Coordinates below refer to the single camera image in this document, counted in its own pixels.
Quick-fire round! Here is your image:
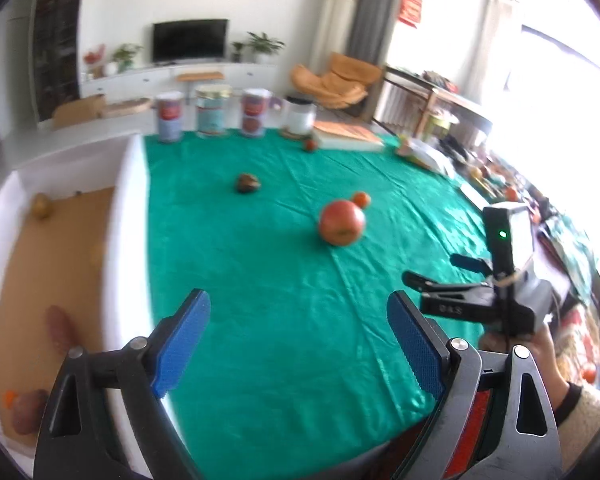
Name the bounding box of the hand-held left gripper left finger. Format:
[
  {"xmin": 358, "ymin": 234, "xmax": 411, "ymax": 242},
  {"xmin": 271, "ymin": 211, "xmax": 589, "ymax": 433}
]
[{"xmin": 32, "ymin": 288, "xmax": 212, "ymax": 480}]

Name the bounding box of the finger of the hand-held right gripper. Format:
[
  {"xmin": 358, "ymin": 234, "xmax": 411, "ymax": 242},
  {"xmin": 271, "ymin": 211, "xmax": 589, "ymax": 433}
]
[
  {"xmin": 450, "ymin": 253, "xmax": 493, "ymax": 277},
  {"xmin": 401, "ymin": 270, "xmax": 493, "ymax": 302}
]

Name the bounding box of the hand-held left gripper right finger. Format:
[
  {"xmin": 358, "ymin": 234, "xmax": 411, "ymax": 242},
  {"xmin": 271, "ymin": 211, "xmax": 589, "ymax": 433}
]
[{"xmin": 386, "ymin": 290, "xmax": 563, "ymax": 480}]

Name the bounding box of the reddish sweet potato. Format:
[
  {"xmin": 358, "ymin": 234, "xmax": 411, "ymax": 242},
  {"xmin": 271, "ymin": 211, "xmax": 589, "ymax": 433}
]
[{"xmin": 45, "ymin": 305, "xmax": 78, "ymax": 356}]

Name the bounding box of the white box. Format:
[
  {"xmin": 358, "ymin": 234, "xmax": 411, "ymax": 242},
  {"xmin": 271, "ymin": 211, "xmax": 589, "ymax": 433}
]
[{"xmin": 0, "ymin": 134, "xmax": 181, "ymax": 476}]

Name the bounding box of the person's right forearm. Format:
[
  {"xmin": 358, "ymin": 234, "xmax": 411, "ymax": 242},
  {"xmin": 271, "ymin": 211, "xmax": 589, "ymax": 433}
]
[{"xmin": 552, "ymin": 381, "xmax": 600, "ymax": 480}]

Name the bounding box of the person's right hand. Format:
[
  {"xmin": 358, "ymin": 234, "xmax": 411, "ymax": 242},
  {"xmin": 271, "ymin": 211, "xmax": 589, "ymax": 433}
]
[{"xmin": 479, "ymin": 324, "xmax": 572, "ymax": 425}]

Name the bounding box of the teal folded cloth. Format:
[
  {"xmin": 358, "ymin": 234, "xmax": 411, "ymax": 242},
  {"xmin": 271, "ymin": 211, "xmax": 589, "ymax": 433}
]
[{"xmin": 545, "ymin": 215, "xmax": 600, "ymax": 301}]

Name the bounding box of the floral cushion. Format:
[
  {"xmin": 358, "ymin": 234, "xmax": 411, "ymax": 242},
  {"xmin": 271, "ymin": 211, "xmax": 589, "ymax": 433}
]
[{"xmin": 555, "ymin": 305, "xmax": 600, "ymax": 386}]

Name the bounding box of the large red apple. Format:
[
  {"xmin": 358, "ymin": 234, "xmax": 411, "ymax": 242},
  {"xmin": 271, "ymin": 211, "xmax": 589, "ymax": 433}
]
[{"xmin": 319, "ymin": 200, "xmax": 367, "ymax": 247}]

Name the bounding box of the red fleece garment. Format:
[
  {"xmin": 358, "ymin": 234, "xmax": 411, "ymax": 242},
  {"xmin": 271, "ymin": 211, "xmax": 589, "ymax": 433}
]
[{"xmin": 442, "ymin": 387, "xmax": 496, "ymax": 478}]

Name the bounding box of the white snack bag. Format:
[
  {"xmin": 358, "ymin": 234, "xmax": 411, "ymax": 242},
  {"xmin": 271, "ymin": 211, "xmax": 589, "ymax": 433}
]
[{"xmin": 396, "ymin": 136, "xmax": 456, "ymax": 177}]

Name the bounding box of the green tablecloth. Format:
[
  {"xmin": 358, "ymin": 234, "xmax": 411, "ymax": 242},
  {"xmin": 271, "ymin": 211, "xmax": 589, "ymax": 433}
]
[{"xmin": 142, "ymin": 130, "xmax": 501, "ymax": 466}]

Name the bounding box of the pale green container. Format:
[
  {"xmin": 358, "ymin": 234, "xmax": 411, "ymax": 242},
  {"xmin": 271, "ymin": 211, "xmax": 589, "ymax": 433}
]
[{"xmin": 425, "ymin": 112, "xmax": 460, "ymax": 138}]

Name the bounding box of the orange and white book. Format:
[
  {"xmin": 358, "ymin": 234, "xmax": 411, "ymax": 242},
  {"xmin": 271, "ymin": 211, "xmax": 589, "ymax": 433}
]
[{"xmin": 312, "ymin": 120, "xmax": 386, "ymax": 153}]

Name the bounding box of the white jar black lid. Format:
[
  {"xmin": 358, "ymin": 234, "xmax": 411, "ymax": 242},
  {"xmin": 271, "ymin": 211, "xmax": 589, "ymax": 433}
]
[{"xmin": 284, "ymin": 96, "xmax": 315, "ymax": 136}]

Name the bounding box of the white curtain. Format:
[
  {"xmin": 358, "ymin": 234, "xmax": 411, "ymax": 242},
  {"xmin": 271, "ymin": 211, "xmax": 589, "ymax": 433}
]
[{"xmin": 472, "ymin": 0, "xmax": 523, "ymax": 106}]

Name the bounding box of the orange lounge chair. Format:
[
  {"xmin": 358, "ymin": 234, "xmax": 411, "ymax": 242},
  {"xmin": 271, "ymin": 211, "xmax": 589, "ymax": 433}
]
[{"xmin": 290, "ymin": 51, "xmax": 385, "ymax": 110}]

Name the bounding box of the red label tin can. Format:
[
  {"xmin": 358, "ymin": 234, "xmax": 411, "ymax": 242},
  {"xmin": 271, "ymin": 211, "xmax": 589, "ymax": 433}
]
[
  {"xmin": 241, "ymin": 88, "xmax": 270, "ymax": 138},
  {"xmin": 155, "ymin": 91, "xmax": 185, "ymax": 145}
]

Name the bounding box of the teal label tin can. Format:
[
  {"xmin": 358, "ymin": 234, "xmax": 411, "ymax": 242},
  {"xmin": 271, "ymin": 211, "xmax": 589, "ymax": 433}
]
[{"xmin": 195, "ymin": 85, "xmax": 231, "ymax": 139}]

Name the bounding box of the grey curtain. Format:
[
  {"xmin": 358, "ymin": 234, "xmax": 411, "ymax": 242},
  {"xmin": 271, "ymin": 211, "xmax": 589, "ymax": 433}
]
[{"xmin": 347, "ymin": 0, "xmax": 411, "ymax": 68}]

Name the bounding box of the wooden stool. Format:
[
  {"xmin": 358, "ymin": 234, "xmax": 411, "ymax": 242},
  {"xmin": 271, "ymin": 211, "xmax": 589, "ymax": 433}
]
[{"xmin": 175, "ymin": 72, "xmax": 226, "ymax": 93}]

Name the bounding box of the white television cabinet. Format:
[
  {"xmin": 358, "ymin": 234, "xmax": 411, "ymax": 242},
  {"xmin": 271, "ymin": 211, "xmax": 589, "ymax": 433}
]
[{"xmin": 79, "ymin": 61, "xmax": 278, "ymax": 103}]

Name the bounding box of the covered tower air conditioner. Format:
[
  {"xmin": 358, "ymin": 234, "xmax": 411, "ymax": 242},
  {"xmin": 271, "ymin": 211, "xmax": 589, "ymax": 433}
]
[{"xmin": 316, "ymin": 0, "xmax": 362, "ymax": 68}]

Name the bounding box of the large potted plant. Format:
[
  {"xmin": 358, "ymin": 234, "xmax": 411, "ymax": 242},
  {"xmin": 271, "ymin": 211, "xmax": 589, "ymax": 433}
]
[{"xmin": 246, "ymin": 31, "xmax": 286, "ymax": 64}]

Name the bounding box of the leafy potted plant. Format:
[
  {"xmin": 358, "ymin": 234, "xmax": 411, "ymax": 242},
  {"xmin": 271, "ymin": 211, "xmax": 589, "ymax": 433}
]
[{"xmin": 111, "ymin": 43, "xmax": 143, "ymax": 72}]

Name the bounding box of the red flower vase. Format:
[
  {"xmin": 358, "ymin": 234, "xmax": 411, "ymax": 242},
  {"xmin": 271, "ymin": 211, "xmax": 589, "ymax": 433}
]
[{"xmin": 83, "ymin": 44, "xmax": 106, "ymax": 78}]

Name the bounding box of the flat screen television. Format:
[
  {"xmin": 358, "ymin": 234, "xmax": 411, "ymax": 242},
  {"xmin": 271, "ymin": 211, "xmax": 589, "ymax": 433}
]
[{"xmin": 152, "ymin": 19, "xmax": 229, "ymax": 63}]

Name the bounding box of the dark display cabinet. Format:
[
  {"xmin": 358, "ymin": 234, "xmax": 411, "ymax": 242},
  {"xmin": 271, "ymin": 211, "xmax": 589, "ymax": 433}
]
[{"xmin": 31, "ymin": 0, "xmax": 90, "ymax": 123}]

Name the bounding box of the red wall hanging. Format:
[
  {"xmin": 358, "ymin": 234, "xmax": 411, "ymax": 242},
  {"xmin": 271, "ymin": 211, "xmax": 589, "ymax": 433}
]
[{"xmin": 396, "ymin": 0, "xmax": 423, "ymax": 28}]

